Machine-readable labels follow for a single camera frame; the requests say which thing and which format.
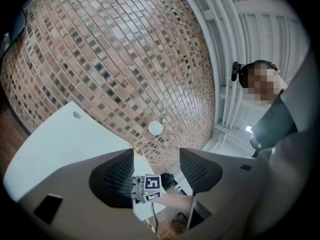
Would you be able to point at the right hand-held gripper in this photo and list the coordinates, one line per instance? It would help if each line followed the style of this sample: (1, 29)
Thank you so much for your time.
(152, 182)

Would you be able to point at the person's right forearm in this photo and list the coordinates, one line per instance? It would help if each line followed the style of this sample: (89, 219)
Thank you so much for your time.
(177, 200)

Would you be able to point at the ceiling light panel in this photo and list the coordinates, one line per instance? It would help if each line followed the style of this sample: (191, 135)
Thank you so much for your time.
(249, 129)

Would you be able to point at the gold lamp with white globe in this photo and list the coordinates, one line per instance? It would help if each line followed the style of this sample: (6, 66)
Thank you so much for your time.
(156, 129)

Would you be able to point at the black head-mounted camera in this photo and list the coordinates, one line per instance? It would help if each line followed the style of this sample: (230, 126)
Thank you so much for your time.
(235, 71)

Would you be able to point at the white table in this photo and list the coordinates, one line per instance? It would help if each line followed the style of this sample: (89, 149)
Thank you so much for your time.
(62, 139)

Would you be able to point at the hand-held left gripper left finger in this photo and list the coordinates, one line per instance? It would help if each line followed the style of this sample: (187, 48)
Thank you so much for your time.
(80, 184)

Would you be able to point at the person's left forearm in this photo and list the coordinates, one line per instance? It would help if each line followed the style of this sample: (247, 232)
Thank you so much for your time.
(295, 164)

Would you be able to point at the person's black shirt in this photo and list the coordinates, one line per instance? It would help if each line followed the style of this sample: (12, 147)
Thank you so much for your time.
(275, 126)

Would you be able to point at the person's head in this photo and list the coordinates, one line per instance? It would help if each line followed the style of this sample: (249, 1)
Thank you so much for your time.
(262, 84)

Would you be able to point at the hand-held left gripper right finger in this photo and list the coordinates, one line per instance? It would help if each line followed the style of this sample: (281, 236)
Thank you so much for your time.
(225, 174)

